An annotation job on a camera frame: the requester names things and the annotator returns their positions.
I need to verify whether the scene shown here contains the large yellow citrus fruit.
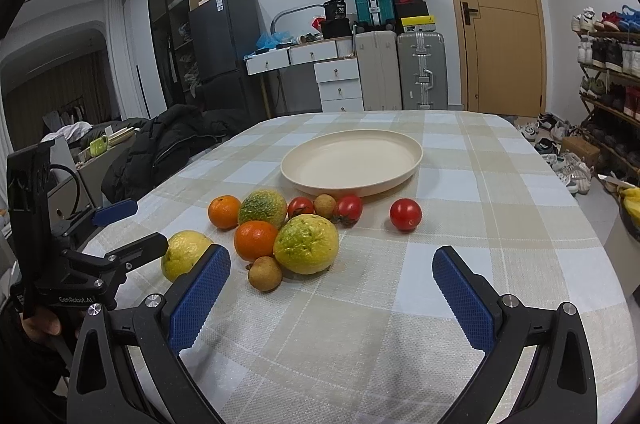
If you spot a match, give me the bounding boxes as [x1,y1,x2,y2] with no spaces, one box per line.
[160,230,214,282]

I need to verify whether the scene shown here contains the orange mandarin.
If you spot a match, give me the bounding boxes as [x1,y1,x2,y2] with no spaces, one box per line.
[207,195,241,230]
[234,220,279,262]

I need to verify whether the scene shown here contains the brown longan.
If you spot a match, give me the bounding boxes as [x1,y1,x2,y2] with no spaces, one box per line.
[314,194,337,219]
[247,256,283,293]

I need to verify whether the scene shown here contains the small green-yellow fruit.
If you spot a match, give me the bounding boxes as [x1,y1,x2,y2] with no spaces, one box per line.
[238,190,288,229]

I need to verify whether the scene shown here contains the red tomato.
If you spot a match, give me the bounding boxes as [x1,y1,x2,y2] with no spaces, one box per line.
[335,195,363,225]
[288,196,314,219]
[390,199,422,232]

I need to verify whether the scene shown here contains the green-yellow wrinkled fruit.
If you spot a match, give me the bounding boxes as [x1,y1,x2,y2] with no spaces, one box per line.
[273,214,340,275]

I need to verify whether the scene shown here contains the person's left hand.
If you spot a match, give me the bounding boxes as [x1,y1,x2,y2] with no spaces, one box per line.
[21,308,63,342]

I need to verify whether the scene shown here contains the black jacket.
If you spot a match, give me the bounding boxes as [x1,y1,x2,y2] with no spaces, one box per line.
[101,105,252,204]

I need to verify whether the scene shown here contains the checkered tablecloth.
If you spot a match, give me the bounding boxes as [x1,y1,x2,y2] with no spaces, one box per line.
[87,111,638,423]

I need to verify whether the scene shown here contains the banana bunch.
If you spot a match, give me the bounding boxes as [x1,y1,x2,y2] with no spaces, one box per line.
[618,187,640,239]

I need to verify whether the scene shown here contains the cream round plate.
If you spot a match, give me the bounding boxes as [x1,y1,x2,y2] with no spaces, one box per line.
[280,129,423,197]

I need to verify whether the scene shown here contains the black refrigerator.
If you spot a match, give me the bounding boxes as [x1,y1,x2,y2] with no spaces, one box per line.
[190,0,267,124]

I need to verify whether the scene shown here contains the white drawer desk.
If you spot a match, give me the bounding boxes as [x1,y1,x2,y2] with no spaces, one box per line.
[245,37,364,113]

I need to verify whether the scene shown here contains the beige suitcase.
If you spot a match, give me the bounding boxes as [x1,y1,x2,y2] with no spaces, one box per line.
[354,30,402,111]

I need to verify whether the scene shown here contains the silver suitcase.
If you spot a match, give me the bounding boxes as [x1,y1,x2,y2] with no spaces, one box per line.
[397,32,448,111]

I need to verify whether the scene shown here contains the wooden shoe rack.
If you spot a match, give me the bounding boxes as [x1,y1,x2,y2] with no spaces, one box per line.
[570,6,639,184]

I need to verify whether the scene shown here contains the stacked shoe boxes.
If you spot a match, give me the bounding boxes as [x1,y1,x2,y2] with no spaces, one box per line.
[393,0,436,35]

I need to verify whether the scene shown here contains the wooden door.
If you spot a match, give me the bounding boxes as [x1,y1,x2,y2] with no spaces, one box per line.
[452,0,547,117]

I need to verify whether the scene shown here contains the black cable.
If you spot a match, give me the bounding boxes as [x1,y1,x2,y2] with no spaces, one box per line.
[46,163,84,225]

